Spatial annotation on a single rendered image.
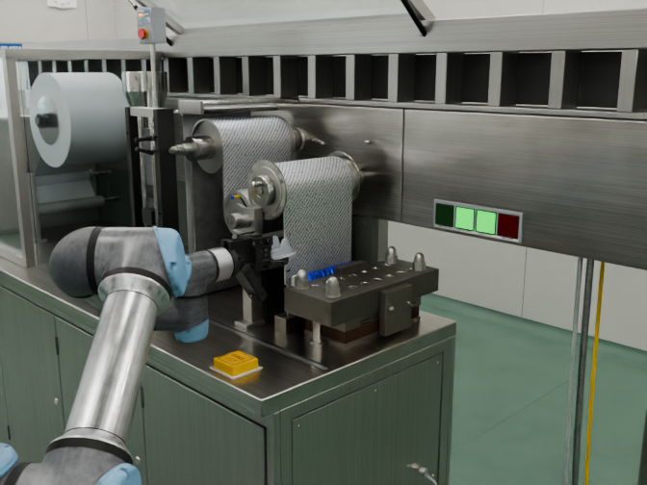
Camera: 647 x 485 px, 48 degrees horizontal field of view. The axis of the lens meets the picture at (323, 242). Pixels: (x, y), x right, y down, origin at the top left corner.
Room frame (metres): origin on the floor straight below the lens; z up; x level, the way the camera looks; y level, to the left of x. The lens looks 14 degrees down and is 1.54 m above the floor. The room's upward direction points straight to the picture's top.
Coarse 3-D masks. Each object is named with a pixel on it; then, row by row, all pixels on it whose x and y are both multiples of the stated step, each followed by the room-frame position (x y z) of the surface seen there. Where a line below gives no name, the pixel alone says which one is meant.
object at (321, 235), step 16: (304, 208) 1.75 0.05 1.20; (320, 208) 1.78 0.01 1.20; (336, 208) 1.82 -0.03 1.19; (288, 224) 1.71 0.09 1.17; (304, 224) 1.75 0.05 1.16; (320, 224) 1.78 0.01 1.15; (336, 224) 1.83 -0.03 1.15; (304, 240) 1.75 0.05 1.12; (320, 240) 1.78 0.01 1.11; (336, 240) 1.83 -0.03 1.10; (304, 256) 1.75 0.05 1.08; (320, 256) 1.78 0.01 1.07; (336, 256) 1.83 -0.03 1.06; (288, 272) 1.71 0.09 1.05
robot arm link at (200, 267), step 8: (192, 256) 1.50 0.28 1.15; (200, 256) 1.51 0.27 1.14; (208, 256) 1.52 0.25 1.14; (192, 264) 1.48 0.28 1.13; (200, 264) 1.49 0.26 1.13; (208, 264) 1.50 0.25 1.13; (216, 264) 1.52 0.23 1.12; (192, 272) 1.47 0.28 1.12; (200, 272) 1.48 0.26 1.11; (208, 272) 1.50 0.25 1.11; (216, 272) 1.51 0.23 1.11; (192, 280) 1.47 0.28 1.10; (200, 280) 1.48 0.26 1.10; (208, 280) 1.51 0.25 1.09; (216, 280) 1.53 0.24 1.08; (192, 288) 1.47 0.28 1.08; (200, 288) 1.48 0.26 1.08
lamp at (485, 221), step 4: (480, 212) 1.68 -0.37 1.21; (484, 212) 1.67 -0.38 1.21; (480, 216) 1.68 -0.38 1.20; (484, 216) 1.67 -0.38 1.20; (488, 216) 1.66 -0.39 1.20; (492, 216) 1.66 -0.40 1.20; (480, 220) 1.68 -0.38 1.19; (484, 220) 1.67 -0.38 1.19; (488, 220) 1.66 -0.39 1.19; (492, 220) 1.66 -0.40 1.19; (480, 224) 1.68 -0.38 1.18; (484, 224) 1.67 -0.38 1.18; (488, 224) 1.66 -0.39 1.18; (492, 224) 1.66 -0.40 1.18; (480, 228) 1.68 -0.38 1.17; (484, 228) 1.67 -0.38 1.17; (488, 228) 1.66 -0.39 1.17; (492, 228) 1.66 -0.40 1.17; (488, 232) 1.66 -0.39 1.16; (492, 232) 1.66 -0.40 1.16
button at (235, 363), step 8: (232, 352) 1.50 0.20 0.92; (240, 352) 1.50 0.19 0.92; (216, 360) 1.46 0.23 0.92; (224, 360) 1.45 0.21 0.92; (232, 360) 1.45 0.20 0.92; (240, 360) 1.45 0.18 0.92; (248, 360) 1.45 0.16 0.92; (256, 360) 1.46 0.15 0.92; (216, 368) 1.46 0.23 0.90; (224, 368) 1.44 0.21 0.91; (232, 368) 1.42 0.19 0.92; (240, 368) 1.43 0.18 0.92; (248, 368) 1.45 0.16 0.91; (256, 368) 1.46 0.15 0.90
